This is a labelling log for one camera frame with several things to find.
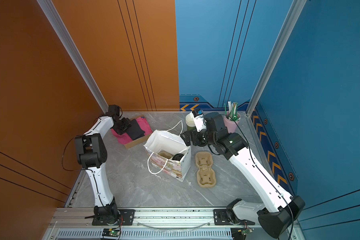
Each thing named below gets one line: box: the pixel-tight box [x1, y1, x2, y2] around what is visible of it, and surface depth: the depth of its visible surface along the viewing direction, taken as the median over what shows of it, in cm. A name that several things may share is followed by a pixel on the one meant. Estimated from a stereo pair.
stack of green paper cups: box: [185, 113, 197, 132], surface depth 100 cm
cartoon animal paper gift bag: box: [143, 120, 192, 182], surface depth 79 cm
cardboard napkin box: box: [124, 131, 153, 149], surface depth 100 cm
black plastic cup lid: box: [172, 153, 185, 161], surface depth 81 cm
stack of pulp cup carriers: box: [195, 151, 217, 188], surface depth 86 cm
